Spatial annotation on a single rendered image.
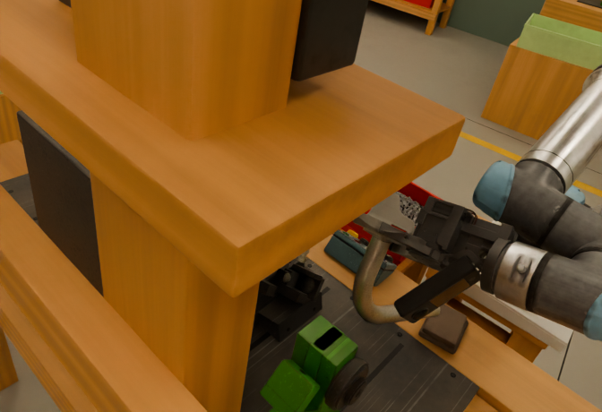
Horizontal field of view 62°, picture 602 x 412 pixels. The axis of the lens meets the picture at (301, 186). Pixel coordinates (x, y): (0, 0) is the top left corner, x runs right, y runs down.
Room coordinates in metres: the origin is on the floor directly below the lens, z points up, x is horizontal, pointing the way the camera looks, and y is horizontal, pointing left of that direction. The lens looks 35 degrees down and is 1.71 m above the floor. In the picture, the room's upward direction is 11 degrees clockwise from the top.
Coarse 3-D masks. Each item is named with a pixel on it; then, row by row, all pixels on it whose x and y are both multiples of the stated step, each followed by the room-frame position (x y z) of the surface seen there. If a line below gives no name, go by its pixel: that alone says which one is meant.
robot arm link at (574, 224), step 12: (576, 204) 0.54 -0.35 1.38; (564, 216) 0.52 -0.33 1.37; (576, 216) 0.52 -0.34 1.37; (588, 216) 0.52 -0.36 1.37; (600, 216) 0.53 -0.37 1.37; (552, 228) 0.52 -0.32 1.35; (564, 228) 0.51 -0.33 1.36; (576, 228) 0.51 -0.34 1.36; (588, 228) 0.51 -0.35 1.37; (600, 228) 0.51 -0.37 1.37; (552, 240) 0.51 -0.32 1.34; (564, 240) 0.50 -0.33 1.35; (576, 240) 0.50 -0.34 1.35; (588, 240) 0.50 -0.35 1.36; (600, 240) 0.49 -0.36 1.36; (552, 252) 0.51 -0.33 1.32; (564, 252) 0.50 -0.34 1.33; (576, 252) 0.49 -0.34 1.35
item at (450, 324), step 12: (444, 312) 0.75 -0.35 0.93; (456, 312) 0.75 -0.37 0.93; (432, 324) 0.70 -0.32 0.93; (444, 324) 0.71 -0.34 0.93; (456, 324) 0.72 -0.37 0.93; (420, 336) 0.69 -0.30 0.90; (432, 336) 0.68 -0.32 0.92; (444, 336) 0.68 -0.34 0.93; (456, 336) 0.69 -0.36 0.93; (444, 348) 0.67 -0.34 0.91; (456, 348) 0.67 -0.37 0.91
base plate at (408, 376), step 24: (24, 192) 0.90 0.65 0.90; (312, 264) 0.84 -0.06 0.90; (336, 288) 0.78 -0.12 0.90; (336, 312) 0.72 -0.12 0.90; (264, 336) 0.62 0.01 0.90; (288, 336) 0.63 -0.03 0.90; (360, 336) 0.67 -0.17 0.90; (384, 336) 0.68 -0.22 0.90; (408, 336) 0.69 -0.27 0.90; (264, 360) 0.57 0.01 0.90; (384, 360) 0.62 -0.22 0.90; (408, 360) 0.63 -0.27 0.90; (432, 360) 0.64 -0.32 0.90; (264, 384) 0.52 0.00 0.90; (384, 384) 0.57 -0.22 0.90; (408, 384) 0.58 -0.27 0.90; (432, 384) 0.59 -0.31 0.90; (456, 384) 0.60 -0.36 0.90; (240, 408) 0.47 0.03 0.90; (264, 408) 0.48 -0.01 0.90; (360, 408) 0.51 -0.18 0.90; (384, 408) 0.52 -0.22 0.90; (408, 408) 0.53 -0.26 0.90; (432, 408) 0.54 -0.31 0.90; (456, 408) 0.54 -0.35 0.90
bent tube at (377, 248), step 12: (372, 240) 0.59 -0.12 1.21; (384, 240) 0.58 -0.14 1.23; (372, 252) 0.58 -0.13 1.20; (384, 252) 0.58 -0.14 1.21; (360, 264) 0.58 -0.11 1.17; (372, 264) 0.57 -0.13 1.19; (360, 276) 0.56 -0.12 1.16; (372, 276) 0.56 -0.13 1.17; (360, 288) 0.55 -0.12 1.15; (372, 288) 0.56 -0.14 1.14; (360, 300) 0.55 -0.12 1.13; (372, 300) 0.56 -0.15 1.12; (360, 312) 0.55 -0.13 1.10; (372, 312) 0.55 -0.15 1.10; (384, 312) 0.58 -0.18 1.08; (396, 312) 0.59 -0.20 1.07; (432, 312) 0.64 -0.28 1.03
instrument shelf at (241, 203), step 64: (0, 0) 0.44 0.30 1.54; (0, 64) 0.34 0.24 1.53; (64, 64) 0.34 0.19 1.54; (64, 128) 0.28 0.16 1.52; (128, 128) 0.27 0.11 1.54; (256, 128) 0.30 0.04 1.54; (320, 128) 0.31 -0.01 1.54; (384, 128) 0.33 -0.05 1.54; (448, 128) 0.36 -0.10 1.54; (128, 192) 0.24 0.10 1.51; (192, 192) 0.22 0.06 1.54; (256, 192) 0.23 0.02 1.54; (320, 192) 0.24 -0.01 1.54; (384, 192) 0.29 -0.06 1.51; (192, 256) 0.20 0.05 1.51; (256, 256) 0.19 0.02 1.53
